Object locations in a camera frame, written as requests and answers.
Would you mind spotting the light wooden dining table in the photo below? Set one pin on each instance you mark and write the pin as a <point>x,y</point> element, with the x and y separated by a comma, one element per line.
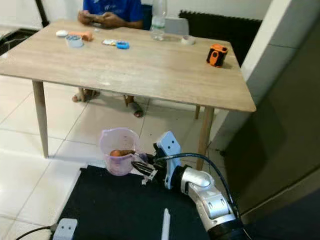
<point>130,70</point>

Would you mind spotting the small white packet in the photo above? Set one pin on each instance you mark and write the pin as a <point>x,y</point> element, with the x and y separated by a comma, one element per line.
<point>109,42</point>

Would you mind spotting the small orange object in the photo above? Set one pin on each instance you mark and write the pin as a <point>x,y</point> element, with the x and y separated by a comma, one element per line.
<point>86,36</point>

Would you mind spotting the small clear glass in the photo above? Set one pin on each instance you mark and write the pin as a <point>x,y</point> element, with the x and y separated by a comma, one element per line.
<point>188,40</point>

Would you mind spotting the grey chair back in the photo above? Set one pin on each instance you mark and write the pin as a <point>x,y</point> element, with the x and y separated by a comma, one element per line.
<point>177,27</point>

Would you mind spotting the black stand pole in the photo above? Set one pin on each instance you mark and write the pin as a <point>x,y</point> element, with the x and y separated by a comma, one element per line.
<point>41,12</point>

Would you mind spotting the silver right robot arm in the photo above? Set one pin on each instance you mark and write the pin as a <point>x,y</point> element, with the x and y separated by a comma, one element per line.
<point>210,200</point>

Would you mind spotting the small black floor mat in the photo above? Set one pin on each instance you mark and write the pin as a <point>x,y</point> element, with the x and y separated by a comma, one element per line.
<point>16,40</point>

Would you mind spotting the small white blue tub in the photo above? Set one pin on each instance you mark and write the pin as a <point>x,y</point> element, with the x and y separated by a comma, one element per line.
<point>74,41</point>

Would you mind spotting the clear plastic water bottle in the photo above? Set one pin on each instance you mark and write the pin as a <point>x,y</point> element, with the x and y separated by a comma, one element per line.
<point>158,25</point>

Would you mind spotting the orange brown carrot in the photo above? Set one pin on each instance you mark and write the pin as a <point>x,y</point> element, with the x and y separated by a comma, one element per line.
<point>120,153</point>

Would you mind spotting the small white lid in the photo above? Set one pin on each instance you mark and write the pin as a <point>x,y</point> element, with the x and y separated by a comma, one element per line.
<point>61,33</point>

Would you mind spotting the small blue lid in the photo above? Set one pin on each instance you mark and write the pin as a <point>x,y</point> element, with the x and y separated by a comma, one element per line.
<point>122,45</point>

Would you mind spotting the large black carpet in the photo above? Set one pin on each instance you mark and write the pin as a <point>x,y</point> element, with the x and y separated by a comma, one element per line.
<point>120,210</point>

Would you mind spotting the purple clear measuring jug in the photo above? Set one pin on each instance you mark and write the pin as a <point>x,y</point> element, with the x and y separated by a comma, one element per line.
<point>119,166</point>

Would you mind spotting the thin white plastic strip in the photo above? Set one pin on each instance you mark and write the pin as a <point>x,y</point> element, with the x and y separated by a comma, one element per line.
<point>165,225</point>

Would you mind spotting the person in blue shirt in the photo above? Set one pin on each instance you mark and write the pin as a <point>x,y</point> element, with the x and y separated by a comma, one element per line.
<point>112,15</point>

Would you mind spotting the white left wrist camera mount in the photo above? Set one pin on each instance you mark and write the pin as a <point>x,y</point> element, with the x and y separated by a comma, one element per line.
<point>65,230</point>

